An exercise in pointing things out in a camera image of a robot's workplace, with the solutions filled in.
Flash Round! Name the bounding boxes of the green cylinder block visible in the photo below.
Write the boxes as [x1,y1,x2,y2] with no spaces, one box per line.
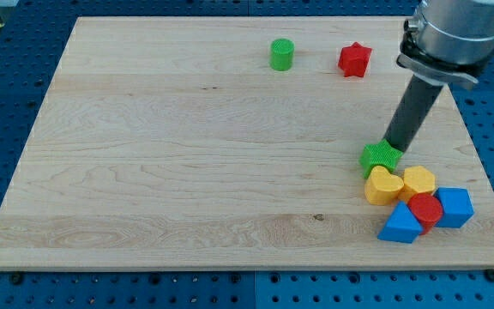
[269,38,295,71]

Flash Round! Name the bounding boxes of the yellow hexagon block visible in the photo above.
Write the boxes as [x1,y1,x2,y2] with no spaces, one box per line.
[398,166,437,203]

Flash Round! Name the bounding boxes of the red cylinder block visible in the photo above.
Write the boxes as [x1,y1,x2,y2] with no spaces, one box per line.
[407,193,443,235]

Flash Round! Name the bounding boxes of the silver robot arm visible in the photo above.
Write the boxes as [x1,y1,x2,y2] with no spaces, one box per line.
[397,0,494,90]

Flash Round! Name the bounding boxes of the light wooden board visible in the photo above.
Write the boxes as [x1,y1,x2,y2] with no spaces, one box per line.
[0,16,494,272]

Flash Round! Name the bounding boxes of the green star block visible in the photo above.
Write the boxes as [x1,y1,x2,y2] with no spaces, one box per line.
[359,139,403,179]

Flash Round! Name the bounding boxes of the blue cube block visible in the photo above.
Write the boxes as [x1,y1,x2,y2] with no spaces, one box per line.
[434,187,474,228]

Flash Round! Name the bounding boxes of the yellow heart block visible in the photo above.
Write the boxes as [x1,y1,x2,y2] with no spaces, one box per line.
[364,166,404,206]

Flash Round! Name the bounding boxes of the red star block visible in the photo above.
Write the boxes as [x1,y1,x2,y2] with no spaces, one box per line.
[337,42,372,77]

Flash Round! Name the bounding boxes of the blue triangle block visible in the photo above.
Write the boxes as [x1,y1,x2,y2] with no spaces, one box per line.
[377,201,423,244]

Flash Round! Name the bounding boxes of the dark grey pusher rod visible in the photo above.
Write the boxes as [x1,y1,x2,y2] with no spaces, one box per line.
[383,76,443,152]

